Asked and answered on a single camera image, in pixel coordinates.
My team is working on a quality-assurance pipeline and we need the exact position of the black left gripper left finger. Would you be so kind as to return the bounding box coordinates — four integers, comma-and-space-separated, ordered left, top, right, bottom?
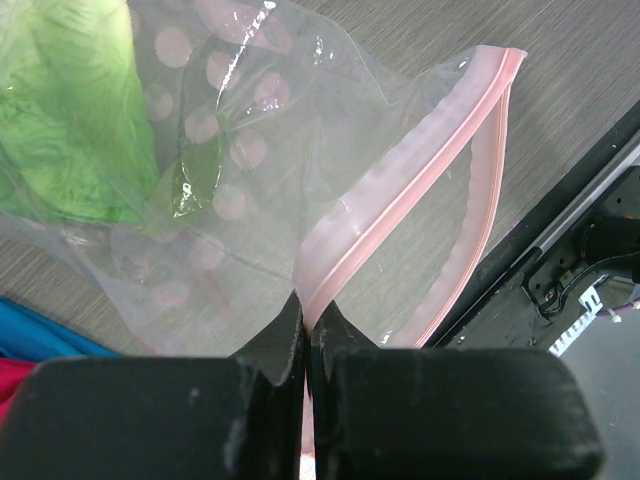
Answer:
1, 296, 305, 479

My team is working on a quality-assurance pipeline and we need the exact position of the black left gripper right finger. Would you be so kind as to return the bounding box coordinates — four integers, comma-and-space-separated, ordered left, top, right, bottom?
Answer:
308, 305, 605, 479

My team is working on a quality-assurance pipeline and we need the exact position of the clear zip top bag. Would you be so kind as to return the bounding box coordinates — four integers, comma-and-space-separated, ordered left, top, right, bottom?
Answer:
0, 0, 527, 359

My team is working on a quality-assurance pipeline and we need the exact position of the green fake lettuce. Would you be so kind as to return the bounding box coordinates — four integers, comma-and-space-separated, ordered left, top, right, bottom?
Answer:
1, 1, 159, 224

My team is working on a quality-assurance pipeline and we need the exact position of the loose green fake leaf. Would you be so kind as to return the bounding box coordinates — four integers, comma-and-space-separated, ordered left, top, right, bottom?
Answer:
141, 133, 229, 236

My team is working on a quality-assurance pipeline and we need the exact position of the blue folded cloth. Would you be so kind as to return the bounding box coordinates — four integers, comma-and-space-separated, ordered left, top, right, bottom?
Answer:
1, 298, 118, 363

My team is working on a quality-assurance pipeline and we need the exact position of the red folded cloth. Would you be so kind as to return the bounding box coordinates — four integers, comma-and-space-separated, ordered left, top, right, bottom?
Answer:
0, 358, 37, 421

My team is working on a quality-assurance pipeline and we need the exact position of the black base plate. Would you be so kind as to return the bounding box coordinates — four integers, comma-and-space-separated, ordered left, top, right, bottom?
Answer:
427, 105, 639, 348

